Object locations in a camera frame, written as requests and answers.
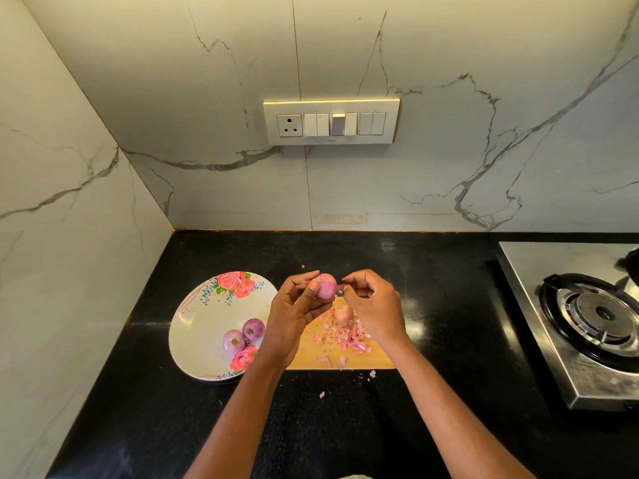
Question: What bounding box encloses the person's left hand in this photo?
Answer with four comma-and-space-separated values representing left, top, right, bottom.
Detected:
256, 271, 337, 371

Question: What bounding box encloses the person's right hand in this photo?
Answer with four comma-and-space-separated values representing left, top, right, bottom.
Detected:
341, 269, 411, 353

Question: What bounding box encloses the pile of onion peels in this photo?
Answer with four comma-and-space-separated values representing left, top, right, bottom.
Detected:
312, 316, 377, 399

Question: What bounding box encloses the person's right forearm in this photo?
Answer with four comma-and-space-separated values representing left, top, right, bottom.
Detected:
381, 336, 535, 479

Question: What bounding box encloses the person's left forearm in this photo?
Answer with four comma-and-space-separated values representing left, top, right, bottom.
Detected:
184, 354, 293, 479

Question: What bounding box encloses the wooden cutting board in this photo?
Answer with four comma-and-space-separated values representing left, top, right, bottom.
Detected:
286, 297, 397, 371

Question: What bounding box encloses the black stone countertop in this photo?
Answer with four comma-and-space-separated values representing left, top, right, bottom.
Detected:
48, 230, 639, 479

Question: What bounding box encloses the white floral plate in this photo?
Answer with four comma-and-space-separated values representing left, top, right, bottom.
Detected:
168, 271, 279, 382

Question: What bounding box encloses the stainless steel gas stove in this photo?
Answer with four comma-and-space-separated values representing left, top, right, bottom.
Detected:
497, 241, 639, 412

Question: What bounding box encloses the black stove burner grate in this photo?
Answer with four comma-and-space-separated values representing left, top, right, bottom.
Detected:
621, 248, 639, 287
539, 273, 639, 373

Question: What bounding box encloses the white wall switch panel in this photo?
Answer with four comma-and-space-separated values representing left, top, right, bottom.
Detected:
262, 97, 401, 146

